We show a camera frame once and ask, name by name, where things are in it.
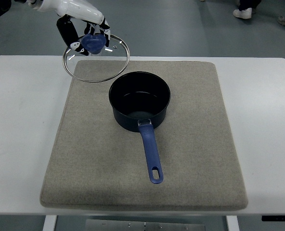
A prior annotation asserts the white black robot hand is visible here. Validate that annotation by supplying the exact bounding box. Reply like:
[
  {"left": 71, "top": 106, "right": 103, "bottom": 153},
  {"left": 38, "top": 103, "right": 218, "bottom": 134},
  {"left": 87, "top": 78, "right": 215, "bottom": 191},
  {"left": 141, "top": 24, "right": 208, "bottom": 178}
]
[{"left": 21, "top": 0, "right": 110, "bottom": 56}]

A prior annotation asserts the glass lid blue knob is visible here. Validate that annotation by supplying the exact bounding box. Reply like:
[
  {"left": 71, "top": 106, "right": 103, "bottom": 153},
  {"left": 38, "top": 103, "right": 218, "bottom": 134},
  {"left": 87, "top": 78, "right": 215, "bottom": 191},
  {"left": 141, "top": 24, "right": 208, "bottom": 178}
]
[{"left": 62, "top": 35, "right": 130, "bottom": 83}]

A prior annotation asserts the dark blue saucepan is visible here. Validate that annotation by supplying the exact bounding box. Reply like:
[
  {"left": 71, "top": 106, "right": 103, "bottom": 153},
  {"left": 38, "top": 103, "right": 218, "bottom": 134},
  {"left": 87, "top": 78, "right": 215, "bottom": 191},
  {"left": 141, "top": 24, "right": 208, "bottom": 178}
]
[{"left": 109, "top": 71, "right": 170, "bottom": 184}]

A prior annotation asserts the beige fabric mat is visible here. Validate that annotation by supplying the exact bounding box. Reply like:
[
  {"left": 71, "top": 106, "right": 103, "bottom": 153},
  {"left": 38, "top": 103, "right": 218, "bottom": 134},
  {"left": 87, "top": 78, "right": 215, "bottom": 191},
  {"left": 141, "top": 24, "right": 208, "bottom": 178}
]
[{"left": 40, "top": 61, "right": 248, "bottom": 211}]

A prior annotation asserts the white sneaker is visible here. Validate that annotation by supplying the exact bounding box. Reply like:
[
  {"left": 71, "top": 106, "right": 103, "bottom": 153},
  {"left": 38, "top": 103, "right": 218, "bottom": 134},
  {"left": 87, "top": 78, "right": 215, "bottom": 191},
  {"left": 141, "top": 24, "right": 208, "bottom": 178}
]
[{"left": 233, "top": 8, "right": 252, "bottom": 19}]

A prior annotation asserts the metal table crossbar plate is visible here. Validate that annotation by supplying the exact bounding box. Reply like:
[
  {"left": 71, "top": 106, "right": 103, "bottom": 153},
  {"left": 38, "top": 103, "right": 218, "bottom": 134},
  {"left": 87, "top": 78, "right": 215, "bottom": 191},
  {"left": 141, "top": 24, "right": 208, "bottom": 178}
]
[{"left": 85, "top": 219, "right": 206, "bottom": 231}]

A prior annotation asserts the white left table leg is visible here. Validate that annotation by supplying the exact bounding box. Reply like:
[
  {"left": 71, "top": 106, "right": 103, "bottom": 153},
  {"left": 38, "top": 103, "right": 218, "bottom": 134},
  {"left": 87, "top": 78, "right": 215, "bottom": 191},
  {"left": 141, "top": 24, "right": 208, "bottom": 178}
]
[{"left": 42, "top": 215, "right": 57, "bottom": 231}]

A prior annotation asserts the white table leg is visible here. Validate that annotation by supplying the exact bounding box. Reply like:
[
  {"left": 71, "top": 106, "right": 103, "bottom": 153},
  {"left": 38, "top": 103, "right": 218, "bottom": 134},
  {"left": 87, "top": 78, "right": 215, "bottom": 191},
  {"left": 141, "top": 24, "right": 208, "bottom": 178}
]
[
  {"left": 226, "top": 216, "right": 240, "bottom": 231},
  {"left": 42, "top": 215, "right": 57, "bottom": 231}
]

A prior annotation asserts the white right table leg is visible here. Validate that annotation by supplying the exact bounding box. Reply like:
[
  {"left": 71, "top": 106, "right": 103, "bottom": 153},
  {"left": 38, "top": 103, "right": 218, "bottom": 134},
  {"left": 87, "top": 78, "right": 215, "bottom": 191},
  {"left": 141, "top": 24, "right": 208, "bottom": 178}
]
[{"left": 226, "top": 216, "right": 240, "bottom": 231}]

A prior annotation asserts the black table control panel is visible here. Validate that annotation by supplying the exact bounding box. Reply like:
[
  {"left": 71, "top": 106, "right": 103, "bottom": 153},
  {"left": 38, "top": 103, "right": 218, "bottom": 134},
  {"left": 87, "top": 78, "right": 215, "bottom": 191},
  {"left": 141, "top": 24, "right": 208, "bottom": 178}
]
[{"left": 261, "top": 215, "right": 285, "bottom": 222}]

